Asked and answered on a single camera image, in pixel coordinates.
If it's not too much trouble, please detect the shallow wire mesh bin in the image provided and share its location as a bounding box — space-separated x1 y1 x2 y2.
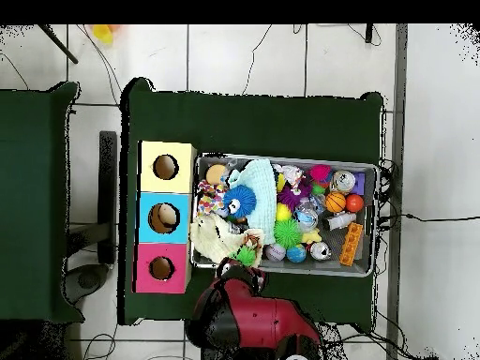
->
189 151 380 278

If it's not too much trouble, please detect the blue spiky ball with eyes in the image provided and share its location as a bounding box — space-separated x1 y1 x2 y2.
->
222 184 258 218

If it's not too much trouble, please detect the orange toy building brick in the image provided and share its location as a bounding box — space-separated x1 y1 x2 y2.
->
338 221 364 267

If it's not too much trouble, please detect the thin black floor cable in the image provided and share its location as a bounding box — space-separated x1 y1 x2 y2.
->
241 24 274 96
376 212 480 223

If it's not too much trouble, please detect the dark green tablecloth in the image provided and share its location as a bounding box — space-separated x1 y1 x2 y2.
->
117 77 385 335

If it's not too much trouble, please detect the black rod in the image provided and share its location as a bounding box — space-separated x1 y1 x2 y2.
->
37 24 80 65

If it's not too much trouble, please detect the crumpled polka dot paper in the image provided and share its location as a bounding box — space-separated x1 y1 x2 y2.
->
195 179 228 218

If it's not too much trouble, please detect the smooth orange-red ball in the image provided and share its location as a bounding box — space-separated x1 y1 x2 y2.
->
344 193 366 214

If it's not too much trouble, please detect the yellow plastic toy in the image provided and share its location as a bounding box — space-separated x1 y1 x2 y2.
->
91 24 123 46

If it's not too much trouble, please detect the mint green muslin cloth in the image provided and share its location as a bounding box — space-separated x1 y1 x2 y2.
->
228 157 278 245

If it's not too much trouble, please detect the small green spiky rubber ball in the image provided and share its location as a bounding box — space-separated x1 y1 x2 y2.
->
273 218 302 249

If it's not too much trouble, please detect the small orange basketball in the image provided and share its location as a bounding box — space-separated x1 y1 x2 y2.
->
324 191 347 214

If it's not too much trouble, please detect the wooden box with three holes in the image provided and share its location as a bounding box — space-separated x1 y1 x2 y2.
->
132 140 198 294

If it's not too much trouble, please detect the pink spiky rubber ball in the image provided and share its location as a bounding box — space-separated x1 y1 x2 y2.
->
307 163 334 185

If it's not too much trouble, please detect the cream muslin cloth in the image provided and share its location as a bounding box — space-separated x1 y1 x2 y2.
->
189 213 265 269

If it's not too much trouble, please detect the dark green side table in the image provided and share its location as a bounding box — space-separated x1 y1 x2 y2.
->
0 81 85 323

